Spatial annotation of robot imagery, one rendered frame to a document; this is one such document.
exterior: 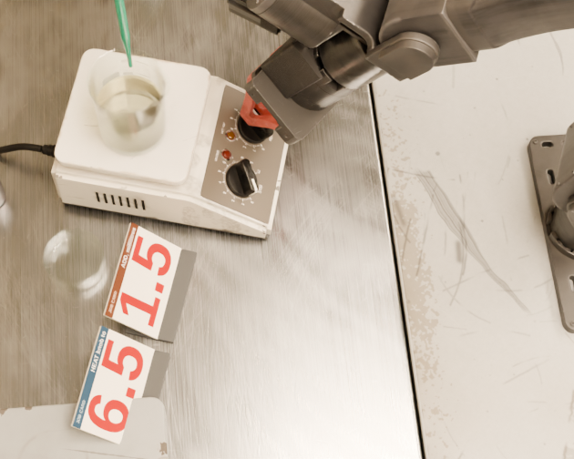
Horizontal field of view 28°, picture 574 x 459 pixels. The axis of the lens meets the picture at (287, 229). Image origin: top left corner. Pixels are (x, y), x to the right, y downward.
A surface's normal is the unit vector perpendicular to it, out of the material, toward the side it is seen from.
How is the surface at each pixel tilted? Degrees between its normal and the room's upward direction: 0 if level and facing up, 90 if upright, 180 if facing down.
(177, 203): 90
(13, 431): 0
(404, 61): 90
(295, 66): 76
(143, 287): 40
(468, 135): 0
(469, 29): 87
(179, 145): 0
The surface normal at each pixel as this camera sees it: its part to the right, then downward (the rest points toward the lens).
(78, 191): -0.17, 0.90
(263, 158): 0.53, -0.26
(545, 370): 0.04, -0.40
